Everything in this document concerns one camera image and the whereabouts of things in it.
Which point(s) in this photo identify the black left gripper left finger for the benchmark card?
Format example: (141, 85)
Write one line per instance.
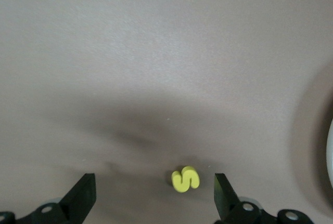
(78, 203)

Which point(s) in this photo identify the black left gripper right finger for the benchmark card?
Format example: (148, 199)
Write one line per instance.
(226, 203)

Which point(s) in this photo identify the brown table cover sheet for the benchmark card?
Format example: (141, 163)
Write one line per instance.
(156, 65)

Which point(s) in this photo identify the yellow foam letter s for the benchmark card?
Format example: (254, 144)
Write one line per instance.
(186, 179)

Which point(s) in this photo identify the beige plate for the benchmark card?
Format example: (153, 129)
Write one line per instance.
(331, 156)

